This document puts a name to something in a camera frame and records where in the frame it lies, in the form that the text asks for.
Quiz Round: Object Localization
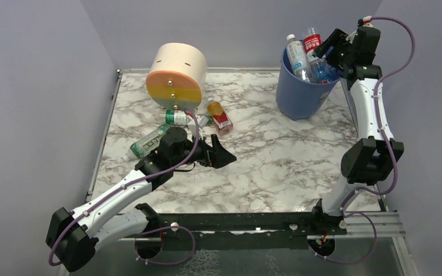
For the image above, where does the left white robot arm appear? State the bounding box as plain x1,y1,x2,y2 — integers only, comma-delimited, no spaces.
45,127,237,272

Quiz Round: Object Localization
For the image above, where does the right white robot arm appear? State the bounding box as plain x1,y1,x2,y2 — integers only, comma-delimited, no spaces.
313,26,404,231

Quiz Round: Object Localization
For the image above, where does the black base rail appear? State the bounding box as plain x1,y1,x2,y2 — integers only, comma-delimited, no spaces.
121,204,359,252

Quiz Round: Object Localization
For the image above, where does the blue plastic bin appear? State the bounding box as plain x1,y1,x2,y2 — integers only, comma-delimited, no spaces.
276,47,340,121

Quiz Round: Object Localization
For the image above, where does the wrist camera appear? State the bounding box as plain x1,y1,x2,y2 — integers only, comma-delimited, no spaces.
346,16,374,43
196,114,211,139

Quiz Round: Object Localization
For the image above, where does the green label tea bottle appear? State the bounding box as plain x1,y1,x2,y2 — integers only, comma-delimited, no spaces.
122,124,170,162

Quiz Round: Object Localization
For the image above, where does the green cap clear bottle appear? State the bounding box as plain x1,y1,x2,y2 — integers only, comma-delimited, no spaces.
160,110,193,126

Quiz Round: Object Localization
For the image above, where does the white blue label tea bottle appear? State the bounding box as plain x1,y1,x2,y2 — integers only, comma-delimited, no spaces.
286,34,315,83

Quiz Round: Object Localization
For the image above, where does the blue label clear bottle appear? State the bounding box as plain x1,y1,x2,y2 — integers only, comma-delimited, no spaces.
313,59,340,83

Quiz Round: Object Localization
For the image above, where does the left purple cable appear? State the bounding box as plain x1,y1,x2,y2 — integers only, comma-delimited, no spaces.
48,108,201,267

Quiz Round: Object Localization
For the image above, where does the red label clear bottle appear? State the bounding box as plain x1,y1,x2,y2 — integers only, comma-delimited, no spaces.
303,28,326,82

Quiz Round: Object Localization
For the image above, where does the red yellow label juice bottle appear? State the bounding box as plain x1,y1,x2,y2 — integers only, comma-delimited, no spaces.
207,99,233,136

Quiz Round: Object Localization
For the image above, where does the beige round drum box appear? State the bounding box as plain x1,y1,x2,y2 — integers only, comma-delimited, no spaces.
145,43,207,110

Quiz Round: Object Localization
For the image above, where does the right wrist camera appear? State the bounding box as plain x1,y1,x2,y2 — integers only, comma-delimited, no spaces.
346,16,374,43

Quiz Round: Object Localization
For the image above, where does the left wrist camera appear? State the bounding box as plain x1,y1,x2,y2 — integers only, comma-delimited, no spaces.
196,114,211,139

